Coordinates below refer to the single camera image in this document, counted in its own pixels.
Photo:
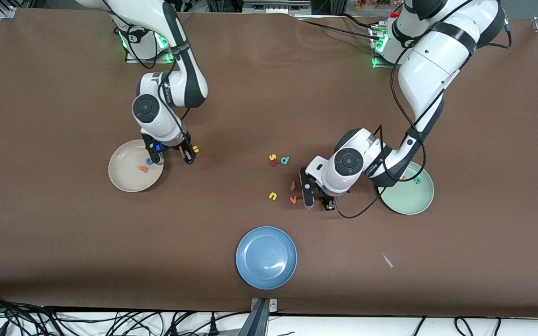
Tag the blue plate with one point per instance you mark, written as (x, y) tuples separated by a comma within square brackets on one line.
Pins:
[(266, 257)]

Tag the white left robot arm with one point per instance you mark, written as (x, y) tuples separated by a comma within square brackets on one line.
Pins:
[(442, 60)]

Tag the grey power strip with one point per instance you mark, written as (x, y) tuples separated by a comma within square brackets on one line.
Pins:
[(276, 6)]

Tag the beige brown plate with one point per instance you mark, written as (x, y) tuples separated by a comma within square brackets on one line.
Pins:
[(129, 172)]

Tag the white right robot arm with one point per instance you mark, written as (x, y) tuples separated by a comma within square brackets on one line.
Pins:
[(157, 112)]

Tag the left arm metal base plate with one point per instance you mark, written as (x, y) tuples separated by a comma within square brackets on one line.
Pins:
[(383, 66)]

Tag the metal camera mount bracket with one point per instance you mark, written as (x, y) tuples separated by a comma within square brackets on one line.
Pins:
[(262, 310)]

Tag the orange artificial flowers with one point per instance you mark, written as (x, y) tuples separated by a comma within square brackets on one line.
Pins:
[(371, 3)]

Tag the black power plug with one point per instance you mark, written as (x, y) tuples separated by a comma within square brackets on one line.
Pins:
[(213, 329), (173, 330)]

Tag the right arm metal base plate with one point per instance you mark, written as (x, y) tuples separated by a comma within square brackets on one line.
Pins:
[(138, 59)]

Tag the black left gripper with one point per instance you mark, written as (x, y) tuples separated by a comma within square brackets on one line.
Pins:
[(328, 201)]

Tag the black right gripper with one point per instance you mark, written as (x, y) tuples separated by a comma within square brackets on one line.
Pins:
[(185, 149)]

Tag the light green plate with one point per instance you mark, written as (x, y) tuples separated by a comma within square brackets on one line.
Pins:
[(411, 200)]

